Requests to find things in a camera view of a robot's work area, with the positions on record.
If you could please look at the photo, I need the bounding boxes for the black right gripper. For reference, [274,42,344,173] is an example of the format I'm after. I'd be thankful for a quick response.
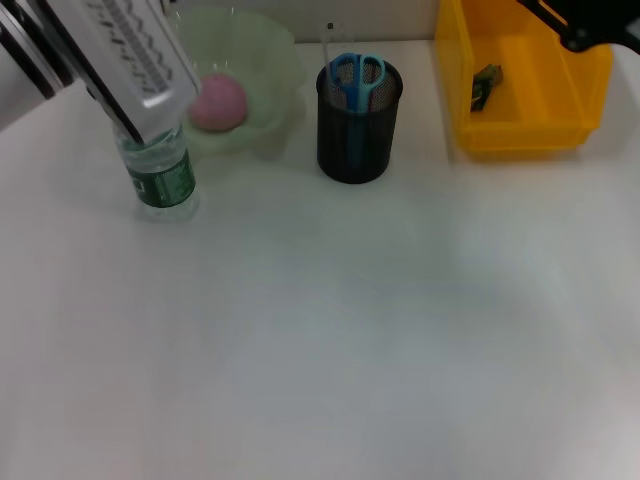
[517,0,640,54]

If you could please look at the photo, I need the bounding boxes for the green plastic wrapper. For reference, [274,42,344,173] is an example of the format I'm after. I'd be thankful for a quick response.
[471,63,504,112]

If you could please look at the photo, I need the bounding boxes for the blue scissors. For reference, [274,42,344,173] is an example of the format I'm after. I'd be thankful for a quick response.
[328,52,386,169]

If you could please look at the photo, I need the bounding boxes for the clear plastic ruler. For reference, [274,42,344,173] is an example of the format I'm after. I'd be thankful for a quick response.
[319,20,357,67]

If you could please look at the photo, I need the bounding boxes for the pink peach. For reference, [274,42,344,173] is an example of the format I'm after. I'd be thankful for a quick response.
[188,72,250,132]

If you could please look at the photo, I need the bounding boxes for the clear water bottle green label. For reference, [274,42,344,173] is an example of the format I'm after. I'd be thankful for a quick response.
[113,123,201,224]

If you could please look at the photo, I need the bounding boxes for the black mesh pen holder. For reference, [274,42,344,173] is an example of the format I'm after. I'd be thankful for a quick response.
[315,53,404,185]

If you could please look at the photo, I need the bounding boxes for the green translucent fruit bowl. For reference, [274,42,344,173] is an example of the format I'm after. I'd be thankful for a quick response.
[169,7,309,156]

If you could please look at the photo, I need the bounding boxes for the yellow plastic bin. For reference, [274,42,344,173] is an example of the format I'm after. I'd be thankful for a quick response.
[433,0,615,161]

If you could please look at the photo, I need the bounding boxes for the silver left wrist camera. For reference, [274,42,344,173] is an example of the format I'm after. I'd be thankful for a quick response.
[37,0,203,147]

